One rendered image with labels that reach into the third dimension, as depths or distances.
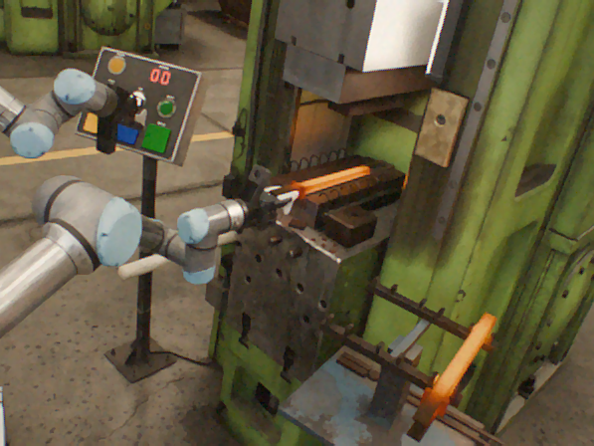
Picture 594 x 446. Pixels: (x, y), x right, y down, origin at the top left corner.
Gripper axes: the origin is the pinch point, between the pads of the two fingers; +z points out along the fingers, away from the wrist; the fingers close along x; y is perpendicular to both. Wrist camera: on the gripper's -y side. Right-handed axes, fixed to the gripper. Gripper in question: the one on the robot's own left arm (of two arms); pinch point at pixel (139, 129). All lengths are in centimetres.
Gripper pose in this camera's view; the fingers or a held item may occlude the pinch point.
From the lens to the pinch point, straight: 170.6
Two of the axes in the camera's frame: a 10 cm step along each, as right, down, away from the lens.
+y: 3.0, -9.5, 0.2
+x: -9.3, -2.9, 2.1
